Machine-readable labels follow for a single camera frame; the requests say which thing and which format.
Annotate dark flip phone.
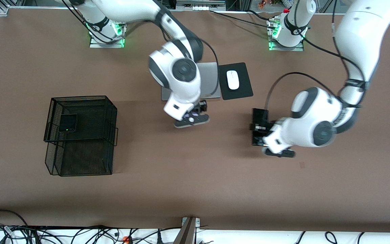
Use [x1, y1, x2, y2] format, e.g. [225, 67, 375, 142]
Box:
[59, 114, 78, 133]

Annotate silver closed laptop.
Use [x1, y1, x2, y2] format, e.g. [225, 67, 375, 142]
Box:
[161, 62, 221, 101]

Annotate black mouse pad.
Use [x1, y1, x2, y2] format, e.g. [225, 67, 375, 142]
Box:
[218, 62, 254, 100]

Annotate white computer mouse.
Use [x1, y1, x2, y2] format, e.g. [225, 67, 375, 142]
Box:
[226, 70, 240, 90]

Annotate white power strip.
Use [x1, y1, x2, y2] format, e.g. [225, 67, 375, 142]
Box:
[176, 0, 226, 11]

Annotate black mesh two-tier tray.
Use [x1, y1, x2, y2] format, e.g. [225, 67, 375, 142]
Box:
[43, 96, 118, 177]

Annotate small colourful figurines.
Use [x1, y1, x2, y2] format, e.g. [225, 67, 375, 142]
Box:
[257, 0, 285, 8]

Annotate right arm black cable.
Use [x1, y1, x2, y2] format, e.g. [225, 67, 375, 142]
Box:
[61, 0, 220, 97]

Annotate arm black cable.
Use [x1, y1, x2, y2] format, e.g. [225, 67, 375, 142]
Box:
[61, 0, 220, 97]
[264, 0, 368, 112]

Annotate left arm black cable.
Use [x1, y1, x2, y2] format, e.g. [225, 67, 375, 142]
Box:
[264, 0, 368, 112]

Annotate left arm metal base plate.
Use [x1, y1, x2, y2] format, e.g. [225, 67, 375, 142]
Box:
[268, 20, 304, 52]

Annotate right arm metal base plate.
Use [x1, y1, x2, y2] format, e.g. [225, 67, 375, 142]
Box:
[89, 20, 126, 48]

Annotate aluminium camera post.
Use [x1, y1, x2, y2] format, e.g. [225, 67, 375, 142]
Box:
[173, 217, 201, 244]

